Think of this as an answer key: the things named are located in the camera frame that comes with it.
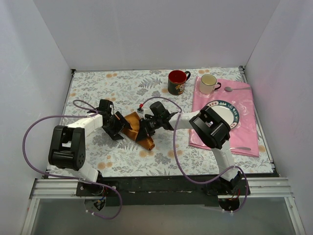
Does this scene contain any cream enamel cup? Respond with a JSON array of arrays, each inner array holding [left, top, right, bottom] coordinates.
[[199, 74, 222, 94]]

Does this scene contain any pink floral placemat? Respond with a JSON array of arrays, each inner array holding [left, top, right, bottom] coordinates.
[[192, 76, 259, 158]]

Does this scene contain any silver spoon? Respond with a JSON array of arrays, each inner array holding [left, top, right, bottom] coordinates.
[[224, 87, 251, 92]]

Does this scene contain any floral tablecloth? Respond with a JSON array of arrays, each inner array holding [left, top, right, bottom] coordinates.
[[48, 68, 274, 179]]

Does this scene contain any aluminium frame rail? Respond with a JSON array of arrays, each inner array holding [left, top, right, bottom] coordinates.
[[21, 177, 86, 235]]

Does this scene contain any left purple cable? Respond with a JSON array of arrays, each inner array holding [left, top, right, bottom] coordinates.
[[22, 99, 123, 220]]

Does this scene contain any purple cable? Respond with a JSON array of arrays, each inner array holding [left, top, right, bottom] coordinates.
[[22, 99, 123, 220], [138, 96, 250, 213]]

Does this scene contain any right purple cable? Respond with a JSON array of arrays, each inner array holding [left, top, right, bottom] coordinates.
[[138, 96, 250, 213]]

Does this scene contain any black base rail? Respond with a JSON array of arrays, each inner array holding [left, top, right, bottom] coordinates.
[[76, 175, 250, 207]]

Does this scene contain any white plate blue rim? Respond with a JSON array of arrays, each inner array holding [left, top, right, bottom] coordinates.
[[207, 100, 240, 129]]

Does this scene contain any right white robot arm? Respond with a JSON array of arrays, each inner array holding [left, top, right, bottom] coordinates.
[[135, 101, 244, 195]]

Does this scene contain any black red floral mug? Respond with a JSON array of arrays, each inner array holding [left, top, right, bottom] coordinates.
[[168, 70, 191, 95]]

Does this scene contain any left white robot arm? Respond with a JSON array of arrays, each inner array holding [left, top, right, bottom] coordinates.
[[48, 99, 130, 196]]

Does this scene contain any orange brown cloth napkin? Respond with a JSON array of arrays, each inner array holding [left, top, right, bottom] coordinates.
[[122, 112, 155, 151]]

